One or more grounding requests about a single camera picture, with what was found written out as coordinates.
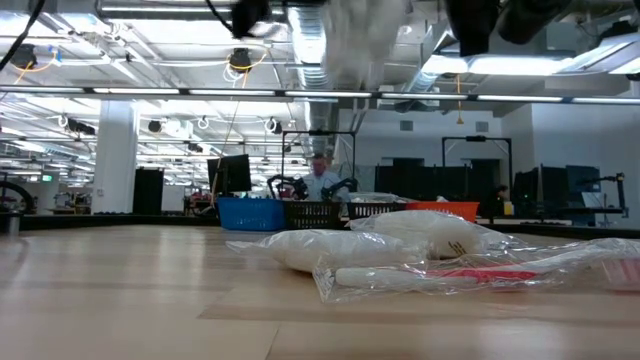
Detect black aluminium table frame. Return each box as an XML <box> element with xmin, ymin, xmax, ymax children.
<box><xmin>0</xmin><ymin>212</ymin><xmax>640</xmax><ymax>247</ymax></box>

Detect black partition panel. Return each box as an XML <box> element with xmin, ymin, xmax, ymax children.
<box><xmin>373</xmin><ymin>157</ymin><xmax>501</xmax><ymax>202</ymax></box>

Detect printed vanity pack bag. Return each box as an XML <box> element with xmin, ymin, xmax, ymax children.
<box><xmin>347</xmin><ymin>191</ymin><xmax>401</xmax><ymax>204</ymax></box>

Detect person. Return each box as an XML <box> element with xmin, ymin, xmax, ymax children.
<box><xmin>298</xmin><ymin>152</ymin><xmax>346</xmax><ymax>203</ymax></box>
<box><xmin>482</xmin><ymin>183</ymin><xmax>512</xmax><ymax>219</ymax></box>

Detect black background monitor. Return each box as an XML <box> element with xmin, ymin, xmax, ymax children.
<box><xmin>206</xmin><ymin>153</ymin><xmax>253</xmax><ymax>196</ymax></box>

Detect LED light bar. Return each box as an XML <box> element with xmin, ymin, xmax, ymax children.
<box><xmin>0</xmin><ymin>83</ymin><xmax>640</xmax><ymax>105</ymax></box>

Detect dark desk monitor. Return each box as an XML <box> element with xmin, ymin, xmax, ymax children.
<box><xmin>513</xmin><ymin>167</ymin><xmax>567</xmax><ymax>211</ymax></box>
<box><xmin>565</xmin><ymin>164</ymin><xmax>602</xmax><ymax>195</ymax></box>

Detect orange plastic bin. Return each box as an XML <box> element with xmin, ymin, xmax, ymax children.
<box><xmin>405</xmin><ymin>200</ymin><xmax>481</xmax><ymax>224</ymax></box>

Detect white square pillar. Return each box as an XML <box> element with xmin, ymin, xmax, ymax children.
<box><xmin>91</xmin><ymin>98</ymin><xmax>140</xmax><ymax>215</ymax></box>

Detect black ceiling device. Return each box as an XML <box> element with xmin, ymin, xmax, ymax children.
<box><xmin>228</xmin><ymin>47</ymin><xmax>254</xmax><ymax>74</ymax></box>

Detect black cabinet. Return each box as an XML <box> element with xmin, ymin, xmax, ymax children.
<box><xmin>131</xmin><ymin>166</ymin><xmax>166</xmax><ymax>215</ymax></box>

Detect bagged red toothbrush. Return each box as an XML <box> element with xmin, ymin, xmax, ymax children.
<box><xmin>312</xmin><ymin>237</ymin><xmax>640</xmax><ymax>305</ymax></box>

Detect black plastic bin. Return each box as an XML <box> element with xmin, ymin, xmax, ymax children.
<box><xmin>282</xmin><ymin>200</ymin><xmax>344</xmax><ymax>231</ymax></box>
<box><xmin>346</xmin><ymin>200</ymin><xmax>409</xmax><ymax>221</ymax></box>

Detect blue plastic bin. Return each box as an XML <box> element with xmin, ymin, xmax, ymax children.
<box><xmin>216</xmin><ymin>196</ymin><xmax>286</xmax><ymax>232</ymax></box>

